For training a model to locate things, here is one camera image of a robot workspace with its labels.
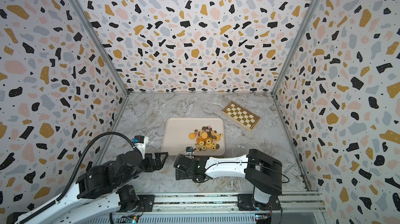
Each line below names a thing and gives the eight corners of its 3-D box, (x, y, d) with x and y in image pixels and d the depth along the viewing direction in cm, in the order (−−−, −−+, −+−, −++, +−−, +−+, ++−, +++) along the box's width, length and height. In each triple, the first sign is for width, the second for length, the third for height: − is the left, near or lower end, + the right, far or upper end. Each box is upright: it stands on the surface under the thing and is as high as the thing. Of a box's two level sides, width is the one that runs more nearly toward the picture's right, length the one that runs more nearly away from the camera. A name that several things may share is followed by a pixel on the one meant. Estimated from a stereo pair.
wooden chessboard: (221, 114, 112) (222, 111, 109) (231, 104, 118) (231, 101, 116) (250, 132, 103) (251, 129, 100) (259, 120, 109) (260, 117, 106)
